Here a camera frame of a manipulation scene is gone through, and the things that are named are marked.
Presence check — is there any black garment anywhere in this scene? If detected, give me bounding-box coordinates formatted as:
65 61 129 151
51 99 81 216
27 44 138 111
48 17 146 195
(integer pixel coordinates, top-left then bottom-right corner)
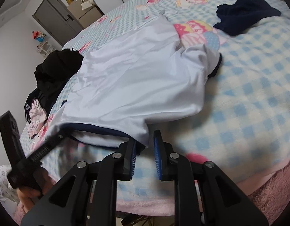
24 71 72 123

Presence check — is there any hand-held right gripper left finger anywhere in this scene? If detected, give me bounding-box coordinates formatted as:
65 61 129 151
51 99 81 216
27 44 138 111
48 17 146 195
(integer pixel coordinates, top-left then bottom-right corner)
21 138 145 226

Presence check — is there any grey door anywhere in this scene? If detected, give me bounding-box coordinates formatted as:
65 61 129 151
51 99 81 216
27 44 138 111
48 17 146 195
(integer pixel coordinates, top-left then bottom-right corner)
32 0 85 50

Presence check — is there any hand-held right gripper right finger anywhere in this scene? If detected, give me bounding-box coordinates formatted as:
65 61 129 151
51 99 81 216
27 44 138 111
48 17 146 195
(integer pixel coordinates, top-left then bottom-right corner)
153 130 269 226

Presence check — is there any person's left forearm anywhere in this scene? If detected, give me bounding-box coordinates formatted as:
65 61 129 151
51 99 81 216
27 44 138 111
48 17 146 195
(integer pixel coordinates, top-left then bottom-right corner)
0 165 20 205

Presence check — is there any white handbag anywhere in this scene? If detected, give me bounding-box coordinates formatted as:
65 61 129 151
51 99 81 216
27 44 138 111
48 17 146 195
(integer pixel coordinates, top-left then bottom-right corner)
81 0 96 10

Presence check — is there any navy cloth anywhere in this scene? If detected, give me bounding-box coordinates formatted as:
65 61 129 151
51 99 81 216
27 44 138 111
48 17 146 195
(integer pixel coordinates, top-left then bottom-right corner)
213 0 282 36

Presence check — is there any white shelf rack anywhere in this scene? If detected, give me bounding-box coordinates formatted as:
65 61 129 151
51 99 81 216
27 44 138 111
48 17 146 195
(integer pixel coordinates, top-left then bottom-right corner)
37 41 56 57

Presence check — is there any white shirt with navy trim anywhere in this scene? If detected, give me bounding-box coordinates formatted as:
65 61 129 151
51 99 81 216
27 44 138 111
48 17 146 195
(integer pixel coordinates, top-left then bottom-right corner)
51 16 223 150

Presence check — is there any beige cabinet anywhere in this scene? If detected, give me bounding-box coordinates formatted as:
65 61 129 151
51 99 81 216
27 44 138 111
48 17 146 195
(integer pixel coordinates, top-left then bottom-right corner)
67 0 105 29

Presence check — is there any person's left hand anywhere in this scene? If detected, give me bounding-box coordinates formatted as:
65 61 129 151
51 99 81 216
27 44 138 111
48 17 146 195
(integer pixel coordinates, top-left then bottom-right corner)
16 185 45 217

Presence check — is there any pink patterned garment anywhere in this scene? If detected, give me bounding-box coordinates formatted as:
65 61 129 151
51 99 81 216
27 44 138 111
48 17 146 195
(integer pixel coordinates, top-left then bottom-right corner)
26 99 49 139

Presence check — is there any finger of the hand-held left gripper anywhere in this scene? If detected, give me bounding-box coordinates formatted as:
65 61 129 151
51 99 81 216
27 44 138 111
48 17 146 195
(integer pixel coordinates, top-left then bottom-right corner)
25 128 75 165

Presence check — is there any blue checked printed blanket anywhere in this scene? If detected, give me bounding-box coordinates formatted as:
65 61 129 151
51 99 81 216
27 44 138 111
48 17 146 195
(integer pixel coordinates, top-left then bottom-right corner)
18 0 290 217

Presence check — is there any red and blue plush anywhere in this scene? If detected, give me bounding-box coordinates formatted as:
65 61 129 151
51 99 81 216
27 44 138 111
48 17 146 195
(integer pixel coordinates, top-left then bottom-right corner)
31 31 48 41

